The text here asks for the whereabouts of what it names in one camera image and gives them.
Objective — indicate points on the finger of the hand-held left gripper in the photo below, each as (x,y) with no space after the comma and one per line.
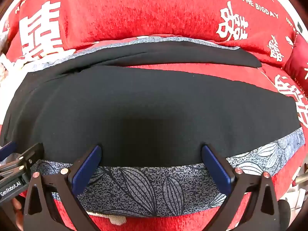
(7,149)
(31,155)

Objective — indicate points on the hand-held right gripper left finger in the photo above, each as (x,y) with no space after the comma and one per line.
(86,170)

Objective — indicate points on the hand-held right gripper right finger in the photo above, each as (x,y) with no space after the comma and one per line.
(215,168)

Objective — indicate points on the black pants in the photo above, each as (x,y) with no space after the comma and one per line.
(144,101)

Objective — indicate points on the person's left hand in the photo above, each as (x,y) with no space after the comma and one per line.
(17,205)

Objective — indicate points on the grey leaf-print cloth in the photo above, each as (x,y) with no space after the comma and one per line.
(144,187)

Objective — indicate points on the grey metal fixture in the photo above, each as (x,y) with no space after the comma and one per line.
(299,180)

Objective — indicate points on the red printed blanket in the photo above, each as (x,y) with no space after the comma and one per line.
(144,9)

